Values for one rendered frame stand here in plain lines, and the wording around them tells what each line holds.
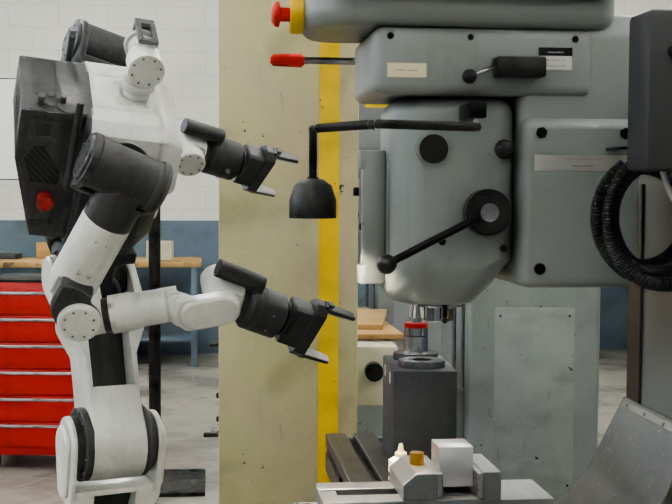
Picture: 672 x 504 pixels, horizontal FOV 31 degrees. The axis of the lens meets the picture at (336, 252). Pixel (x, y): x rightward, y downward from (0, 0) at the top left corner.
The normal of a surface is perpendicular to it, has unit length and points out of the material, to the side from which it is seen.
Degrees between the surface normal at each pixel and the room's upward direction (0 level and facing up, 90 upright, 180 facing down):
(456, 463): 90
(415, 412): 90
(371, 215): 90
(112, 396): 74
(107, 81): 35
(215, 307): 117
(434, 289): 123
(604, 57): 90
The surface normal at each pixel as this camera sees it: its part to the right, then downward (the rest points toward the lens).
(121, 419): 0.40, -0.45
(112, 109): 0.27, -0.79
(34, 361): -0.03, 0.05
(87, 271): 0.18, 0.51
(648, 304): -0.99, 0.00
